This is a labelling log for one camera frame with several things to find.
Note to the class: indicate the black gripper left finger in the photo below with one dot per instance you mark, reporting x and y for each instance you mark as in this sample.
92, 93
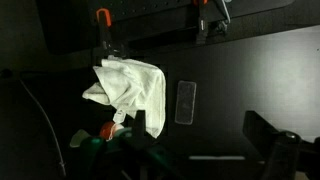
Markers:
140, 121

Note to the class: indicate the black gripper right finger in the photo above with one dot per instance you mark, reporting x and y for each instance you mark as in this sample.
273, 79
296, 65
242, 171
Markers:
261, 131

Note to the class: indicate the red green plush toy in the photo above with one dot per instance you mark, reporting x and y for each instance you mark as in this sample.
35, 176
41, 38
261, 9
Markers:
107, 130

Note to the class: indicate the dark grey felt eraser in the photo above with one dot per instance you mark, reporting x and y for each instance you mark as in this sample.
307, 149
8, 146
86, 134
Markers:
185, 101

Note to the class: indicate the white terry towel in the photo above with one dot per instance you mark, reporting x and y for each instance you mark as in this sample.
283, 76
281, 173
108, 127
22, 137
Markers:
133, 86

